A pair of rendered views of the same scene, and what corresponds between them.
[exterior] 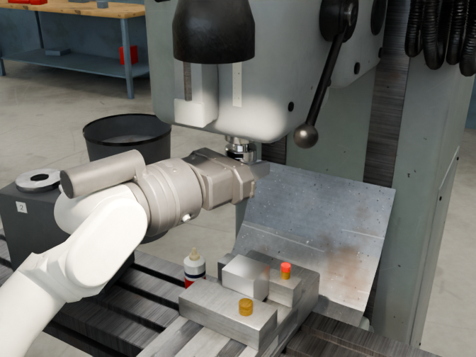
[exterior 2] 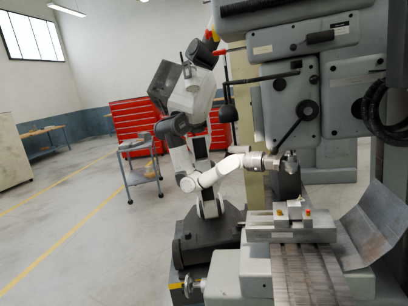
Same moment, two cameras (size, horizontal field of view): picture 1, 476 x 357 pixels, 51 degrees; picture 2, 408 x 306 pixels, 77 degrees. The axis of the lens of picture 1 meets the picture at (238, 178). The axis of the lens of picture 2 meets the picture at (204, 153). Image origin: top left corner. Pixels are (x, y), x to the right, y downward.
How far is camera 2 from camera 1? 0.84 m
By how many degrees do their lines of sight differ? 69
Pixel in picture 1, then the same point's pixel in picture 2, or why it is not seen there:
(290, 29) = (270, 115)
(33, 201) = not seen: hidden behind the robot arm
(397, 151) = not seen: outside the picture
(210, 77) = (258, 127)
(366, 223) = (396, 226)
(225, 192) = (271, 166)
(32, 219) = not seen: hidden behind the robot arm
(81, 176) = (231, 147)
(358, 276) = (377, 250)
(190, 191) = (257, 161)
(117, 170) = (240, 149)
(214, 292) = (282, 206)
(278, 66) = (267, 126)
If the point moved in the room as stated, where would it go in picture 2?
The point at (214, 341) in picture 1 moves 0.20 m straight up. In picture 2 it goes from (269, 219) to (265, 176)
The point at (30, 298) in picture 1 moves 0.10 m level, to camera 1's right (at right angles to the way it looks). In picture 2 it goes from (212, 171) to (221, 178)
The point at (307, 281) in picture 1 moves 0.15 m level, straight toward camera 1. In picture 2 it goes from (325, 226) to (289, 235)
